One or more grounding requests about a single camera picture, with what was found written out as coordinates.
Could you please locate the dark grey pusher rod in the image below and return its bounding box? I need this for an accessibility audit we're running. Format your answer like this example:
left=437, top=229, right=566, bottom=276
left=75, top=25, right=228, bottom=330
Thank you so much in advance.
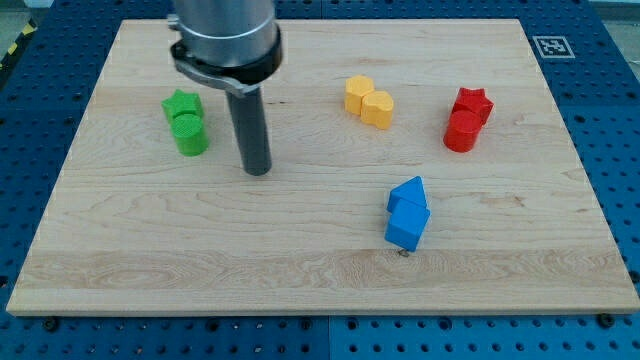
left=227, top=87, right=272, bottom=176

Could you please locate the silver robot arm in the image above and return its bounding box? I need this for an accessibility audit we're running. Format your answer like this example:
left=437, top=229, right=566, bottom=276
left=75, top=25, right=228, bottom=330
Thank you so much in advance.
left=168, top=0, right=283, bottom=176

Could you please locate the yellow hexagon block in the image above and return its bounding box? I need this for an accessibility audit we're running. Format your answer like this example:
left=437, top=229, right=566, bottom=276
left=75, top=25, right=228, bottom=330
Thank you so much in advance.
left=344, top=75, right=375, bottom=115

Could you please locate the yellow heart block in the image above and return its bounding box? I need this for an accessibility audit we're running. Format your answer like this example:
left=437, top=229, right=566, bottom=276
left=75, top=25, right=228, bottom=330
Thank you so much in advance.
left=360, top=91, right=394, bottom=130

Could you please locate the light wooden board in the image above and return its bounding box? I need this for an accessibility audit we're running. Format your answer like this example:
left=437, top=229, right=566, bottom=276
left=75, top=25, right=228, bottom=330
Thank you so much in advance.
left=7, top=19, right=639, bottom=317

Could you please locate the green cylinder block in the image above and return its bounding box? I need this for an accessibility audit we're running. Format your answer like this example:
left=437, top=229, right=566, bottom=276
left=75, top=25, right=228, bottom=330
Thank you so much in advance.
left=170, top=114, right=209, bottom=156

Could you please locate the green star block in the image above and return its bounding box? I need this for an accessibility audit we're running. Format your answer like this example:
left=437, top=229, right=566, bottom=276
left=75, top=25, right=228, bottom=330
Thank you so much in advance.
left=161, top=89, right=204, bottom=124

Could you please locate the blue triangle block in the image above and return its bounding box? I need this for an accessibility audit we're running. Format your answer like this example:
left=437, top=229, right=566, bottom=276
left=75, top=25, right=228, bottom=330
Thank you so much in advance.
left=386, top=176, right=428, bottom=212

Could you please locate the blue cube block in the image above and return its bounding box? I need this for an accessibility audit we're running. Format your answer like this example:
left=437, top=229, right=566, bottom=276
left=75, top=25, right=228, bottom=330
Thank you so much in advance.
left=384, top=199, right=431, bottom=252

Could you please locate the red cylinder block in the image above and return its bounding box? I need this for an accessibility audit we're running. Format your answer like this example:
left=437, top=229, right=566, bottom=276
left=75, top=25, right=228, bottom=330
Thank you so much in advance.
left=443, top=110, right=483, bottom=153

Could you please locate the red star block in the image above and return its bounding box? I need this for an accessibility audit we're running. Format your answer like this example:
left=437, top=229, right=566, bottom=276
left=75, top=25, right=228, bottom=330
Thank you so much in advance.
left=452, top=87, right=494, bottom=125

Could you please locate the white fiducial marker tag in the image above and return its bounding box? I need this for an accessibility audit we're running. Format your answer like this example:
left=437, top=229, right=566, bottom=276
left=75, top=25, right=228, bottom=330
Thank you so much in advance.
left=532, top=35, right=575, bottom=59

